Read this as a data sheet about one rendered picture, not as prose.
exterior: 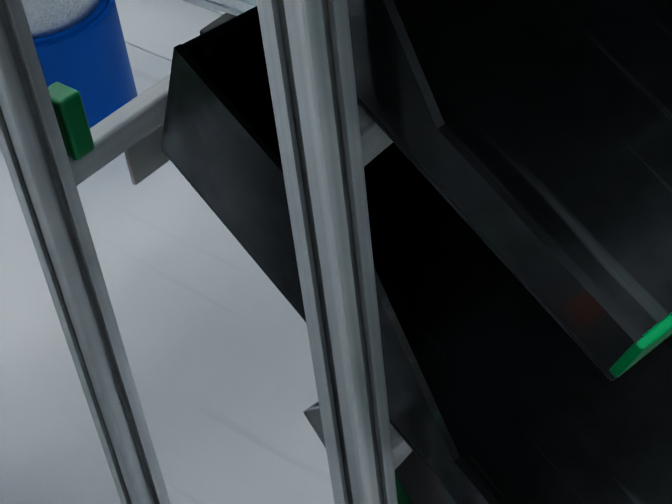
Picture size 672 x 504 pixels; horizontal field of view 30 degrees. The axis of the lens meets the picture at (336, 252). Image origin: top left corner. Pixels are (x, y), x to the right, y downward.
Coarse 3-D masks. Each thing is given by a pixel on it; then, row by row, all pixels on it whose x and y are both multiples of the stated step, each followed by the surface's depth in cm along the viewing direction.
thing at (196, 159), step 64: (192, 64) 49; (256, 64) 55; (192, 128) 52; (256, 128) 57; (256, 192) 50; (384, 192) 57; (256, 256) 54; (384, 256) 55; (448, 256) 56; (384, 320) 47; (448, 320) 54; (512, 320) 55; (448, 384) 53; (512, 384) 53; (576, 384) 54; (640, 384) 54; (448, 448) 49; (512, 448) 52; (576, 448) 52; (640, 448) 53
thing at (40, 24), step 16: (32, 0) 119; (48, 0) 120; (64, 0) 121; (80, 0) 122; (96, 0) 125; (32, 16) 120; (48, 16) 121; (64, 16) 122; (80, 16) 123; (32, 32) 121; (48, 32) 122
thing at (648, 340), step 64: (384, 0) 37; (448, 0) 44; (512, 0) 44; (576, 0) 45; (640, 0) 45; (384, 64) 39; (448, 64) 42; (512, 64) 43; (576, 64) 43; (640, 64) 44; (384, 128) 40; (448, 128) 38; (512, 128) 41; (576, 128) 42; (640, 128) 42; (448, 192) 39; (512, 192) 40; (576, 192) 41; (640, 192) 41; (512, 256) 38; (576, 256) 39; (640, 256) 40; (576, 320) 38; (640, 320) 39
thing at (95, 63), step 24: (96, 24) 124; (120, 24) 130; (48, 48) 122; (72, 48) 123; (96, 48) 125; (120, 48) 129; (48, 72) 123; (72, 72) 124; (96, 72) 126; (120, 72) 129; (96, 96) 127; (120, 96) 130; (96, 120) 129
